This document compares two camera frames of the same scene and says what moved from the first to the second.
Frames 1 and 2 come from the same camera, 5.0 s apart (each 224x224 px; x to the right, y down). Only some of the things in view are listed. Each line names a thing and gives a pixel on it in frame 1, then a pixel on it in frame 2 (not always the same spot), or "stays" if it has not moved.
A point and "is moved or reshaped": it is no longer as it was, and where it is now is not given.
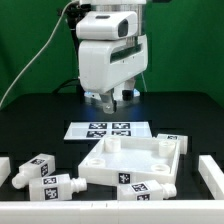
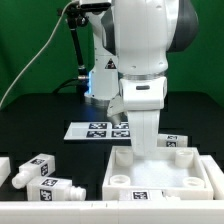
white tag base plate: x=112 y=129 stays
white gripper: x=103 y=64 -> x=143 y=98
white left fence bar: x=5 y=169 stays
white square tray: x=120 y=159 is moved or reshaped
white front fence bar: x=146 y=211 stays
